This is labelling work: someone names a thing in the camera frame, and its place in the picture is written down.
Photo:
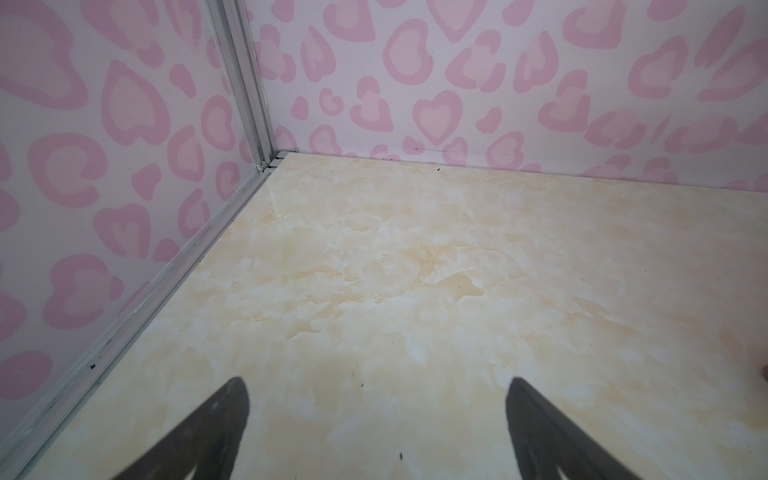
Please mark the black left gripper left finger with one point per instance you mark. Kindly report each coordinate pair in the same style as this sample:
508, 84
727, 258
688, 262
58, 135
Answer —
204, 445

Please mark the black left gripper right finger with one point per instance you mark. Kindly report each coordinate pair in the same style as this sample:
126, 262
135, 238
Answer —
548, 445

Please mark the aluminium frame profile left corner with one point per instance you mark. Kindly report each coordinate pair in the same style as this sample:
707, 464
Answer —
132, 132

